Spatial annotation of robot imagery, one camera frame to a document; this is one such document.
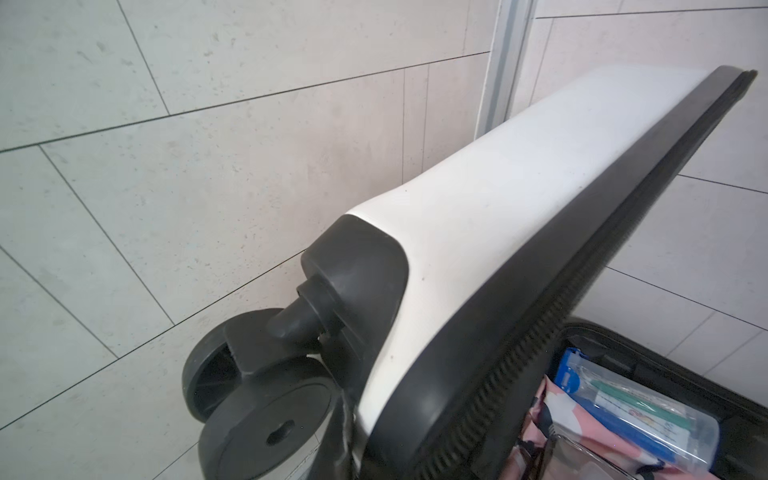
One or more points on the white suitcase with black lining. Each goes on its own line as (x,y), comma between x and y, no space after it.
(430,314)

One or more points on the pink navy patterned garment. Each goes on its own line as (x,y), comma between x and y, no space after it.
(553,409)

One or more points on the clear toiletry pouch black trim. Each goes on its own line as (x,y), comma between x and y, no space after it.
(565,457)

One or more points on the clear cup with blue lid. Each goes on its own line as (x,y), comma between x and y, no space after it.
(670,431)

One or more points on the left corner metal profile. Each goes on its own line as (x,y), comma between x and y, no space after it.
(507,49)

